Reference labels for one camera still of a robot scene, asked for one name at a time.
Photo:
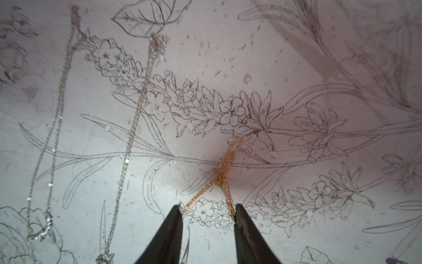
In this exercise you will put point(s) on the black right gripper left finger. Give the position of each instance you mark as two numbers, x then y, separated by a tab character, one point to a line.
165	246

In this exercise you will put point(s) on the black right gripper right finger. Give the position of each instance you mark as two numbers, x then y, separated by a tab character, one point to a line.
251	248

